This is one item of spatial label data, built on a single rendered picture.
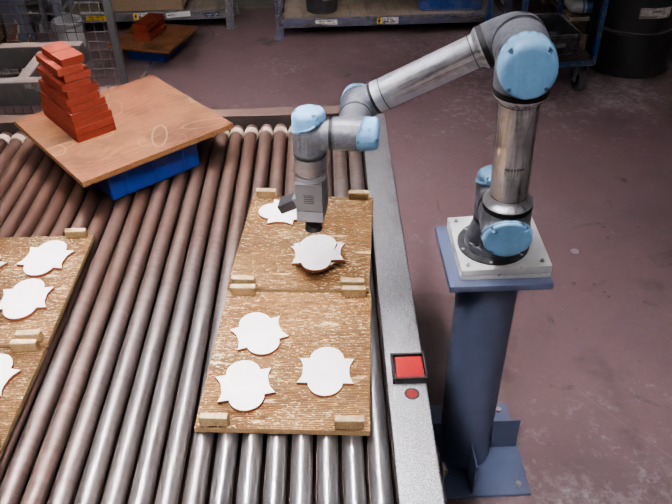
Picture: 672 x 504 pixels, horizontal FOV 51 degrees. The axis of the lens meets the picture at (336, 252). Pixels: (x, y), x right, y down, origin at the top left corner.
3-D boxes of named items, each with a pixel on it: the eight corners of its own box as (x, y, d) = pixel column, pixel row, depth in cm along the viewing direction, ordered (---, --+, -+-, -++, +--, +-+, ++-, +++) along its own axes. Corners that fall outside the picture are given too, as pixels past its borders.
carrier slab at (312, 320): (371, 297, 171) (371, 292, 170) (370, 436, 139) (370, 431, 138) (228, 295, 173) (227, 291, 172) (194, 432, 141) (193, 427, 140)
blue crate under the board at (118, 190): (154, 130, 241) (148, 104, 235) (203, 165, 222) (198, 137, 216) (68, 162, 225) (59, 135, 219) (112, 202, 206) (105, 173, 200)
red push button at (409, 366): (421, 359, 155) (421, 355, 155) (424, 380, 151) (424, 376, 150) (393, 360, 155) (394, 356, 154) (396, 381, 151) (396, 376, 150)
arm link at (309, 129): (327, 118, 150) (287, 118, 151) (328, 163, 157) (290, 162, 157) (330, 102, 156) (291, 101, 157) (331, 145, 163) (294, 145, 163)
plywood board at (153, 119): (153, 79, 250) (153, 74, 249) (233, 128, 220) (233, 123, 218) (14, 125, 224) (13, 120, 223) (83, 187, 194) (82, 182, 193)
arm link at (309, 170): (290, 162, 158) (297, 144, 164) (291, 179, 160) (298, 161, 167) (323, 163, 157) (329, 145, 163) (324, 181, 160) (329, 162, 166)
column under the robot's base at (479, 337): (505, 404, 261) (542, 211, 207) (530, 495, 231) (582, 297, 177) (402, 408, 260) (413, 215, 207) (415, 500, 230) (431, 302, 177)
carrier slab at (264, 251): (373, 201, 204) (373, 197, 203) (369, 295, 172) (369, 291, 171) (253, 199, 206) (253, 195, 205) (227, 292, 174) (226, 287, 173)
